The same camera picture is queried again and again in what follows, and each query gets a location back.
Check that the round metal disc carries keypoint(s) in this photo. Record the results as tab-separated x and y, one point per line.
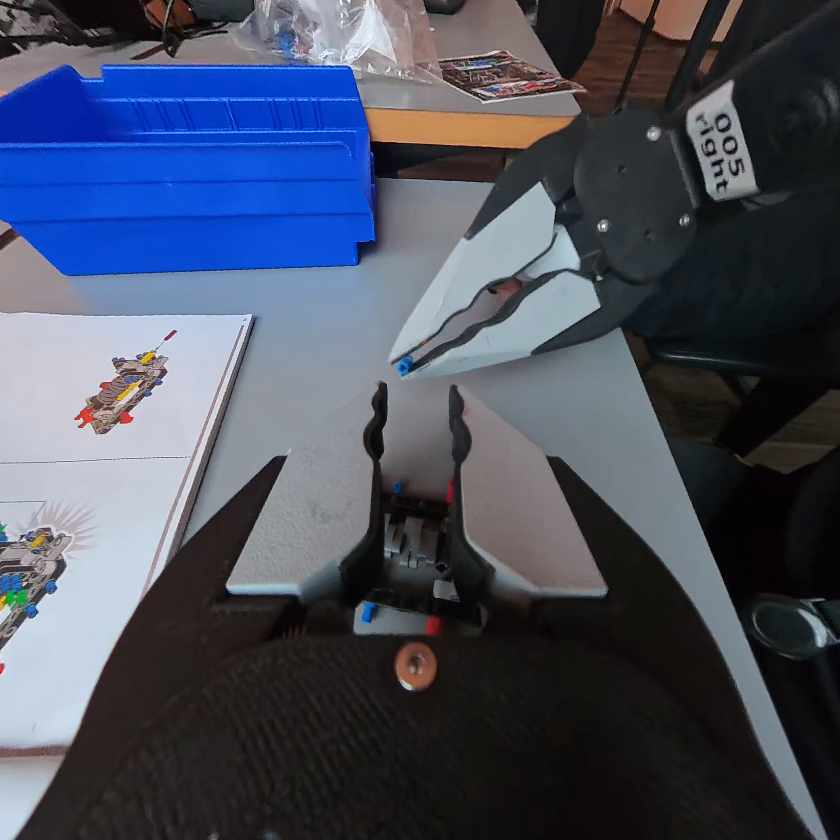
784	623

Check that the wood-edged grey table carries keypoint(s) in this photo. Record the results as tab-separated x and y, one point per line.
472	111

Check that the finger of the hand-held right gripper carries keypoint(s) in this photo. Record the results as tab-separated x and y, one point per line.
499	249
538	315

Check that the black chair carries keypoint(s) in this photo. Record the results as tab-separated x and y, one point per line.
754	364

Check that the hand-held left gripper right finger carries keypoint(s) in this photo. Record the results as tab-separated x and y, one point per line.
531	518

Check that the clear plastic bag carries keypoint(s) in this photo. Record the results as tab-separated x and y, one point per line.
341	33

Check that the lego instruction booklet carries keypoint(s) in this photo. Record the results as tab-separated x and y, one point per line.
65	367

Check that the blue plastic tray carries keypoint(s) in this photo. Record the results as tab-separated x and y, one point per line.
184	184

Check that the black stand legs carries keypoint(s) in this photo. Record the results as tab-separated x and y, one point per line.
686	59

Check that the black lego frame assembly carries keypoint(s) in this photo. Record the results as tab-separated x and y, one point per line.
413	538

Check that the blue lego pin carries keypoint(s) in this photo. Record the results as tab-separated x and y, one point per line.
403	364

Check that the printed sticker sheet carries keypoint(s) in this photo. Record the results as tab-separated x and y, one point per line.
505	75

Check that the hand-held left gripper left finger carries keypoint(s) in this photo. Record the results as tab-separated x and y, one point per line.
308	512

